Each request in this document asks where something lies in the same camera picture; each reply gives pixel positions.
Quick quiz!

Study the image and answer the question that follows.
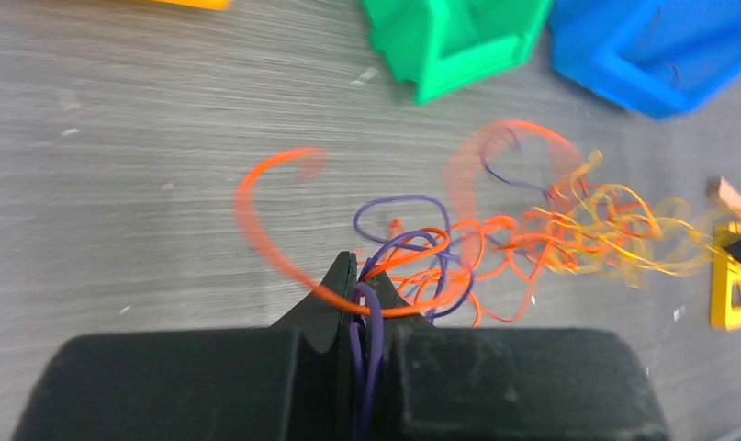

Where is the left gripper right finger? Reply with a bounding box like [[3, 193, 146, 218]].
[[370, 313, 671, 440]]

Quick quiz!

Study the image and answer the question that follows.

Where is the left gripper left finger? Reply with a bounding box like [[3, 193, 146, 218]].
[[11, 250, 359, 441]]

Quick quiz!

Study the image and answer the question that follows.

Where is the yellow triangle block right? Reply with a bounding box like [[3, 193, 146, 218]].
[[710, 222, 741, 331]]

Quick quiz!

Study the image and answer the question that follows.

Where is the wooden block right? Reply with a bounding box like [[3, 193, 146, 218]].
[[706, 176, 741, 221]]

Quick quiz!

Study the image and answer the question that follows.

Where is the blue plastic bin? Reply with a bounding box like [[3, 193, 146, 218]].
[[548, 0, 741, 119]]

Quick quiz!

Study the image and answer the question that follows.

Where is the green plastic bin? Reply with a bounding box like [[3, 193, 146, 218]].
[[362, 0, 552, 105]]

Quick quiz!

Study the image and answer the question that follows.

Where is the orange plastic bin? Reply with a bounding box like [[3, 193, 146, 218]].
[[153, 0, 232, 11]]

